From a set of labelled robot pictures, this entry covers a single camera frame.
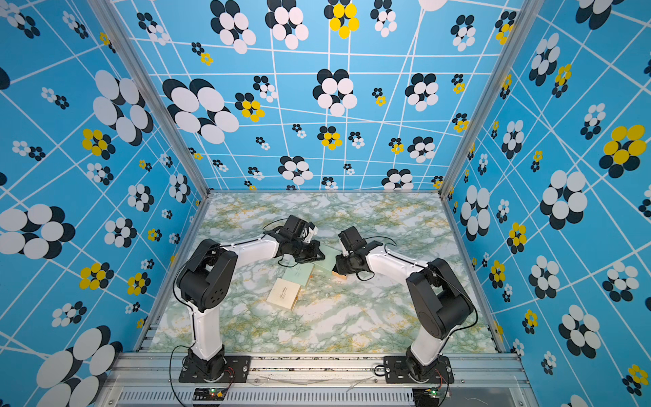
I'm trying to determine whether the beige drawer jewelry box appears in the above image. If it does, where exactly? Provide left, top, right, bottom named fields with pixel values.
left=266, top=278, right=302, bottom=310

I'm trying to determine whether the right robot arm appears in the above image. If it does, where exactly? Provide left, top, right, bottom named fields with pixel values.
left=334, top=227, right=476, bottom=383

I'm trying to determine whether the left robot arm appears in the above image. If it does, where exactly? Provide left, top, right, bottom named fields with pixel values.
left=175, top=215, right=325, bottom=383

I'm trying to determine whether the right circuit board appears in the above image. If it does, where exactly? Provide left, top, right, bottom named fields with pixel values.
left=412, top=388, right=448, bottom=407

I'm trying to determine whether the circuit board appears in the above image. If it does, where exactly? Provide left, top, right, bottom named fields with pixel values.
left=412, top=388, right=448, bottom=407
left=193, top=388, right=228, bottom=401

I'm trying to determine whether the left circuit board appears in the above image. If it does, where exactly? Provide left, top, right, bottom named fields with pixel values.
left=193, top=388, right=228, bottom=401

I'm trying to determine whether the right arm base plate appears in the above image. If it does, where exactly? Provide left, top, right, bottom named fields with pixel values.
left=382, top=356, right=454, bottom=385

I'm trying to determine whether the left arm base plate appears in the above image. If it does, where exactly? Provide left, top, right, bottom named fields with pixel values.
left=178, top=354, right=252, bottom=384

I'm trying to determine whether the aluminium front rail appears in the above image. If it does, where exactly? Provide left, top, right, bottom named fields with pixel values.
left=96, top=353, right=540, bottom=406

